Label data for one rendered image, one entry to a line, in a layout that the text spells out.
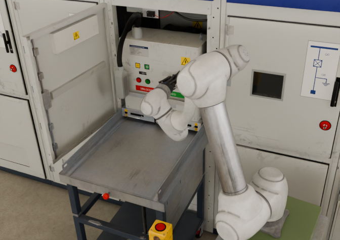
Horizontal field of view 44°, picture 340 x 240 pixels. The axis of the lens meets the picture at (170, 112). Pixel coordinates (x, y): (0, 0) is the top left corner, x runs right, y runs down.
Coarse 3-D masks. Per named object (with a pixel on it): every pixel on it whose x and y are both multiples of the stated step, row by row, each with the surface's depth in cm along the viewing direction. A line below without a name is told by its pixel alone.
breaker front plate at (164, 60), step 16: (128, 48) 244; (160, 48) 235; (176, 48) 231; (128, 64) 249; (160, 64) 240; (176, 64) 236; (128, 80) 255; (144, 80) 250; (160, 80) 245; (128, 96) 261
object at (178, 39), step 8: (128, 32) 251; (144, 32) 250; (152, 32) 250; (160, 32) 249; (168, 32) 249; (176, 32) 249; (184, 32) 248; (136, 40) 239; (144, 40) 239; (152, 40) 239; (160, 40) 238; (168, 40) 238; (176, 40) 238; (184, 40) 237; (192, 40) 237; (192, 48) 227; (200, 48) 229
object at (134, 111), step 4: (124, 108) 265; (128, 108) 265; (124, 112) 267; (132, 112) 265; (136, 112) 263; (140, 112) 262; (136, 116) 265; (144, 116) 262; (148, 116) 261; (152, 116) 259; (144, 120) 264; (148, 120) 262; (152, 120) 261; (200, 120) 250; (188, 124) 251; (200, 124) 248
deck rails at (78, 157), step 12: (120, 120) 267; (96, 132) 244; (108, 132) 255; (204, 132) 252; (84, 144) 234; (96, 144) 245; (192, 144) 236; (72, 156) 225; (84, 156) 234; (72, 168) 226; (180, 168) 223; (168, 180) 210
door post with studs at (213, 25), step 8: (216, 0) 212; (216, 8) 214; (208, 16) 219; (216, 16) 216; (208, 24) 221; (216, 24) 219; (208, 32) 223; (216, 32) 221; (208, 40) 225; (216, 40) 223; (208, 48) 227; (216, 48) 225; (208, 184) 274; (208, 192) 278; (208, 200) 281; (208, 208) 285; (208, 216) 289; (208, 224) 292
